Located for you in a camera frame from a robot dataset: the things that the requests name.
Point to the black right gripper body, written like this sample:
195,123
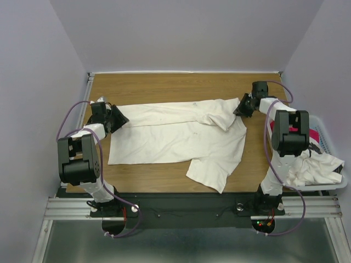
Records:
252,97

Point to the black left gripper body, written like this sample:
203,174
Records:
107,117

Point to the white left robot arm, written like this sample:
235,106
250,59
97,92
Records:
80,161

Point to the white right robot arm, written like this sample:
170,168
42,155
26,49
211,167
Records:
286,131

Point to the red t shirt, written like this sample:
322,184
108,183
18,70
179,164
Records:
312,133

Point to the white plastic laundry basket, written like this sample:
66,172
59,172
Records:
316,124

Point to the white printed t shirt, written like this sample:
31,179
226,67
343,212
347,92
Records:
315,167

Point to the electronics board with leds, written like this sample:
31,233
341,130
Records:
261,224

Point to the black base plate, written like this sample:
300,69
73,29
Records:
163,210

